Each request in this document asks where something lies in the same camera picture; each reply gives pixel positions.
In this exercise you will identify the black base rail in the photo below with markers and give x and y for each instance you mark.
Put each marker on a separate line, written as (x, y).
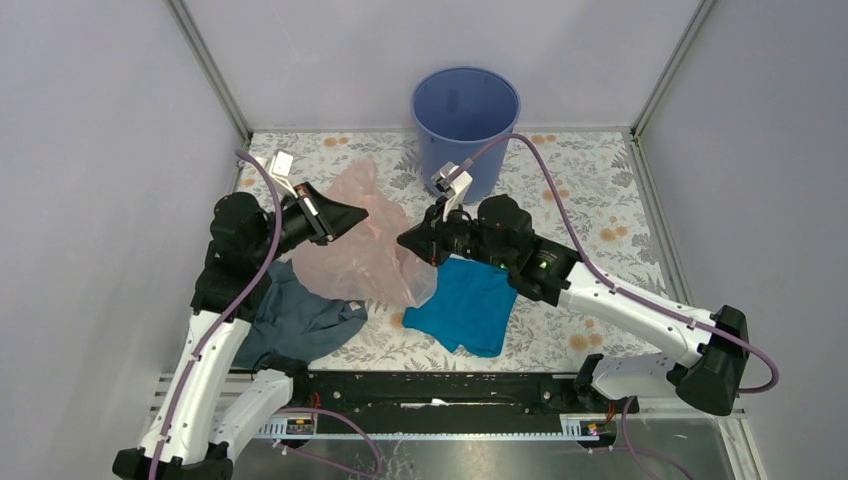
(433, 403)

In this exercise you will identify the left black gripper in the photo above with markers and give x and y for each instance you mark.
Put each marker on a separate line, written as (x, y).
(332, 217)

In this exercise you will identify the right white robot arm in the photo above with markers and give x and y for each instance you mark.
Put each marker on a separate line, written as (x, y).
(700, 359)

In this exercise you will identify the blue plastic trash bin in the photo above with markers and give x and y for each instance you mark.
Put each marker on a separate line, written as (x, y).
(456, 112)

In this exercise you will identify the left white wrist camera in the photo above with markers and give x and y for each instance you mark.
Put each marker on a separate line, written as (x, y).
(278, 167)

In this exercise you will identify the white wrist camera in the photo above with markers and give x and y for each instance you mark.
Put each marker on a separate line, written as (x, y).
(452, 186)
(278, 167)

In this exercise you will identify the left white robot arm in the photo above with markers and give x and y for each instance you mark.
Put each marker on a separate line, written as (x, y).
(184, 441)

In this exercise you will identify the floral patterned table mat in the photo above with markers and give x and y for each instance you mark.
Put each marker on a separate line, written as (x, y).
(574, 184)

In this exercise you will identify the teal folded cloth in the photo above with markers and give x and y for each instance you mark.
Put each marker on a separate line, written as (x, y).
(470, 308)

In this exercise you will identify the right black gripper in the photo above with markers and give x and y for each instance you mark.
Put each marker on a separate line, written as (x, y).
(427, 240)

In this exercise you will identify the grey-blue crumpled garment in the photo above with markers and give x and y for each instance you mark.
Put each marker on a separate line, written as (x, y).
(296, 323)

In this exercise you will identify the pink plastic trash bag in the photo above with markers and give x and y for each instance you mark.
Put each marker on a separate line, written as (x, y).
(366, 263)

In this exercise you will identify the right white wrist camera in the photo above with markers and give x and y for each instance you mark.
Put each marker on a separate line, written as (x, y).
(452, 186)

